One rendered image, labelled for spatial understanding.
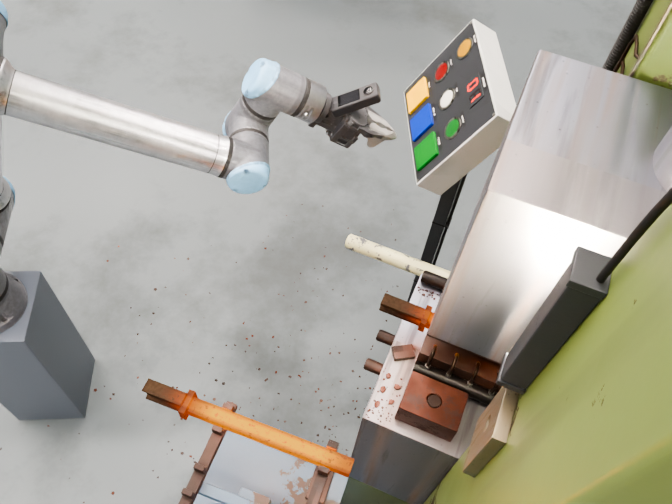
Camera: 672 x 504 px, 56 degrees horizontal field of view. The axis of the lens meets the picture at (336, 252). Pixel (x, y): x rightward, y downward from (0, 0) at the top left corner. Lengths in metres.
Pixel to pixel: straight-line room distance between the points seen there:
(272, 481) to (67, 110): 0.87
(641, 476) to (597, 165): 0.50
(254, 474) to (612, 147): 1.00
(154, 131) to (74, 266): 1.44
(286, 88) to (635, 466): 1.09
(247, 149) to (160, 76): 2.01
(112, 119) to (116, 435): 1.31
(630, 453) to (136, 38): 3.34
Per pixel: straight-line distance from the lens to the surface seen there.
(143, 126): 1.31
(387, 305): 1.31
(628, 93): 1.00
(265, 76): 1.37
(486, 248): 0.88
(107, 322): 2.51
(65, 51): 3.59
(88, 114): 1.29
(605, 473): 0.50
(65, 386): 2.17
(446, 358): 1.30
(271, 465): 1.48
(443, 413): 1.27
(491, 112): 1.46
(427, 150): 1.58
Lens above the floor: 2.15
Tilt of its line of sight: 56 degrees down
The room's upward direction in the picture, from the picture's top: 6 degrees clockwise
